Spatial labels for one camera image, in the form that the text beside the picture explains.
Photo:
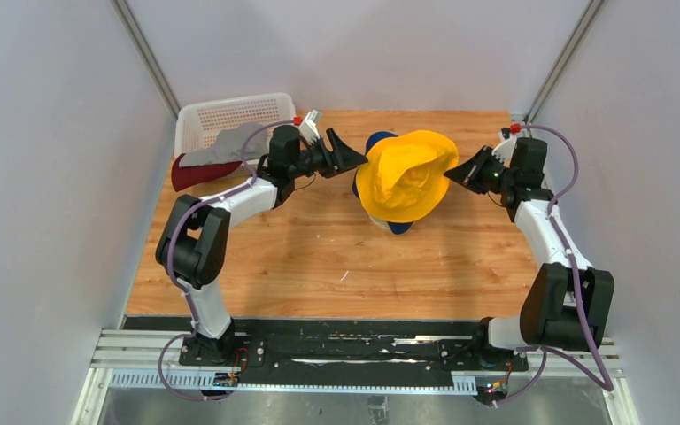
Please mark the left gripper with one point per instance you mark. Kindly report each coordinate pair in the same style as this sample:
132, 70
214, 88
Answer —
346, 158

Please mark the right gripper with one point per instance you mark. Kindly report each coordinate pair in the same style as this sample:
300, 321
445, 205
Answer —
468, 172

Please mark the yellow hat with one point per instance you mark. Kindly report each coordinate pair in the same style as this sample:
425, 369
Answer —
403, 179

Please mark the blue hat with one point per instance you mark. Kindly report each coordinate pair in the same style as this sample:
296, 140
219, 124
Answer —
397, 228

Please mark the grey hat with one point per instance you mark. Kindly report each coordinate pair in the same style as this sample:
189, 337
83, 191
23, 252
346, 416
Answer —
231, 146

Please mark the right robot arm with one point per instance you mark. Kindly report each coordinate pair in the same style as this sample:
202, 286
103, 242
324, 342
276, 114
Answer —
569, 301

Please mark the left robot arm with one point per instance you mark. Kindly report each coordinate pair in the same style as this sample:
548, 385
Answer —
193, 246

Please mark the wooden hat stand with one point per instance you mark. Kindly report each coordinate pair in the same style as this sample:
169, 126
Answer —
381, 224

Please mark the white plastic basket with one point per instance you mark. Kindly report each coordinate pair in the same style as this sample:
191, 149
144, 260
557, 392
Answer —
199, 124

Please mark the dark red hat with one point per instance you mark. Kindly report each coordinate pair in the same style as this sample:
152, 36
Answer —
184, 177

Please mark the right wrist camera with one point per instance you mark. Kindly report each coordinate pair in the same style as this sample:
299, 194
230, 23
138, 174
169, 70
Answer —
504, 150

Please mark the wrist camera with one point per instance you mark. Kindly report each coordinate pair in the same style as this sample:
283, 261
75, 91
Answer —
504, 150
307, 126

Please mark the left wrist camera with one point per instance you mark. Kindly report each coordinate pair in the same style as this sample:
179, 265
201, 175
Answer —
307, 126

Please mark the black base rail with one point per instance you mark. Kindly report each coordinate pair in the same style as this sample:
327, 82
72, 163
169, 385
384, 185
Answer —
376, 358

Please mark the right aluminium frame post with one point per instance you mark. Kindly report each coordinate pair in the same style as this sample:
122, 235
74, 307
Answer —
582, 27

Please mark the aluminium frame post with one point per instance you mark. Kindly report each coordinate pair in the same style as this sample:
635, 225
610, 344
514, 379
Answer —
135, 32
582, 27

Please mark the left aluminium frame post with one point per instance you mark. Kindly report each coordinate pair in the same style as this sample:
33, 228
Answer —
135, 32

